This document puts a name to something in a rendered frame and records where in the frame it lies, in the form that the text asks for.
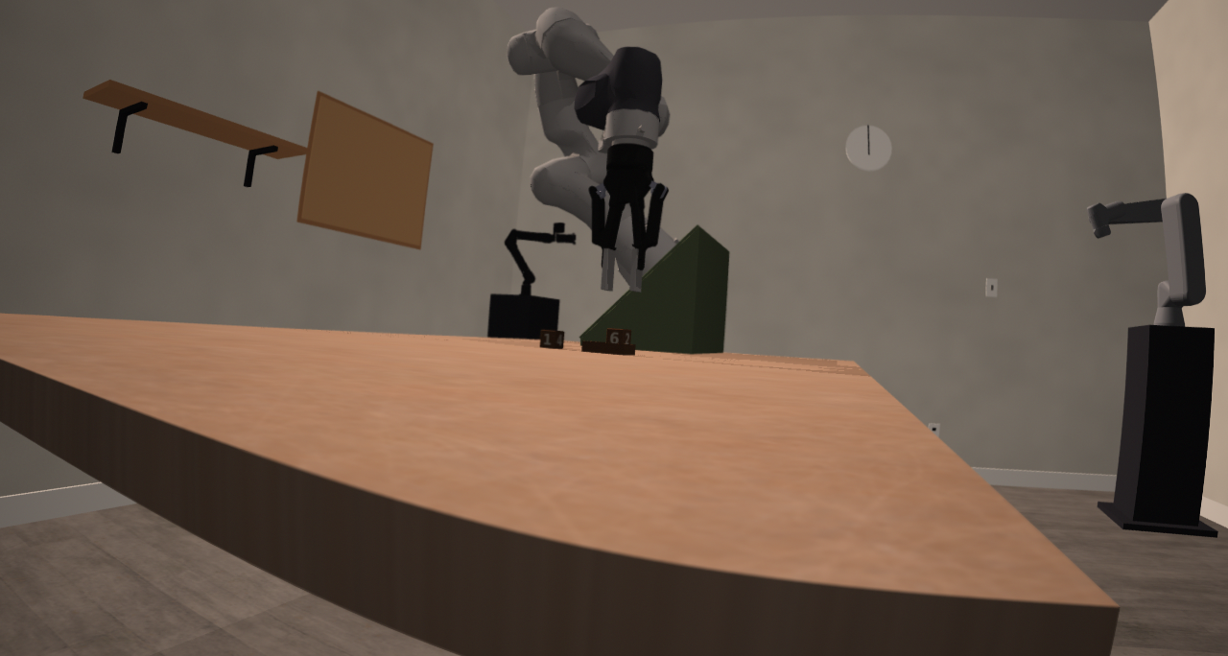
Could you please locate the brown shallow tray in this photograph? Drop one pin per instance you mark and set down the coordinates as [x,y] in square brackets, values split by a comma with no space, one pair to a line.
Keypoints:
[608,348]

